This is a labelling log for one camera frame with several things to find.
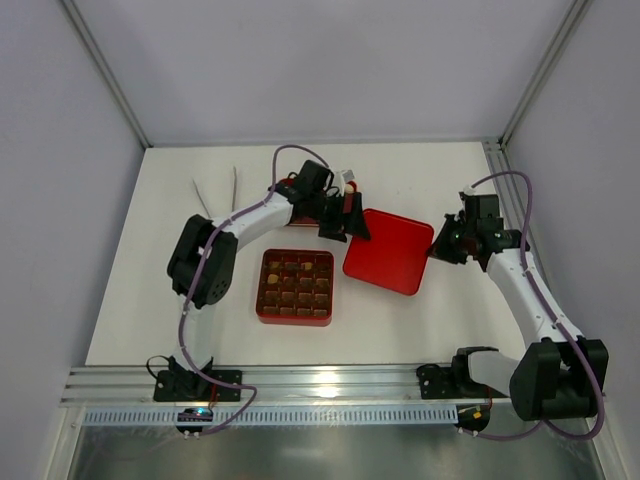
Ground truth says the red box lid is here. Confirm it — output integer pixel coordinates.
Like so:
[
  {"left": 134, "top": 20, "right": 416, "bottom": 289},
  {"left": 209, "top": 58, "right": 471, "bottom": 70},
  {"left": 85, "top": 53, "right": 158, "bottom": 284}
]
[{"left": 342, "top": 209, "right": 435, "bottom": 296}]

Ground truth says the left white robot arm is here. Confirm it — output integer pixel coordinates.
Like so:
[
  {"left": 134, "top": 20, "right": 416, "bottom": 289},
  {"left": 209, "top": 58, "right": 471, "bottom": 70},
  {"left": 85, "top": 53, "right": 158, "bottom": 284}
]
[{"left": 153, "top": 160, "right": 371, "bottom": 402}]

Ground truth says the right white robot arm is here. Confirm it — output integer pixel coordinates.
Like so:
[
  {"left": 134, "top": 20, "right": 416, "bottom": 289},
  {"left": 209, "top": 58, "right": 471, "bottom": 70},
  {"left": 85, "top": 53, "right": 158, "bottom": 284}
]
[{"left": 428, "top": 191, "right": 609, "bottom": 422}]

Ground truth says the red chocolate tray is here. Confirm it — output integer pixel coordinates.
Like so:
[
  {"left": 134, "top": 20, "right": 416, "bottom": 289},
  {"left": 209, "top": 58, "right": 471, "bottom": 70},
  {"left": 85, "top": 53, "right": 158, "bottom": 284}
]
[{"left": 288, "top": 183, "right": 362, "bottom": 232}]

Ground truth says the red square chocolate box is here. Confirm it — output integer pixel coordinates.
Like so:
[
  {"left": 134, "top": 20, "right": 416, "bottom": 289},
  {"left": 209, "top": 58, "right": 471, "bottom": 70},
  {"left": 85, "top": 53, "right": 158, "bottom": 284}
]
[{"left": 255, "top": 249, "right": 335, "bottom": 327}]

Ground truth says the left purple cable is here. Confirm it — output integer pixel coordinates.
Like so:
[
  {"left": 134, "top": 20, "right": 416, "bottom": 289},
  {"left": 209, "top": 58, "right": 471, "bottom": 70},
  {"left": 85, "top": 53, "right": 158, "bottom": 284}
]
[{"left": 177, "top": 144, "right": 331, "bottom": 436}]

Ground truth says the aluminium front rail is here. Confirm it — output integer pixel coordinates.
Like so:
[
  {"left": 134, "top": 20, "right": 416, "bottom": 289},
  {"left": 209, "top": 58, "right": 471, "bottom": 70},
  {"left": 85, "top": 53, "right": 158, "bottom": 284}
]
[{"left": 59, "top": 362, "right": 521, "bottom": 404}]

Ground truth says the slotted cable duct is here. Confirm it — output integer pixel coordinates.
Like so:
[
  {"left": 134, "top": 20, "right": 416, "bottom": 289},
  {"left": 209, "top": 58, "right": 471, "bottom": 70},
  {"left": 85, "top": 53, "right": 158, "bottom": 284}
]
[{"left": 82, "top": 403, "right": 458, "bottom": 428}]

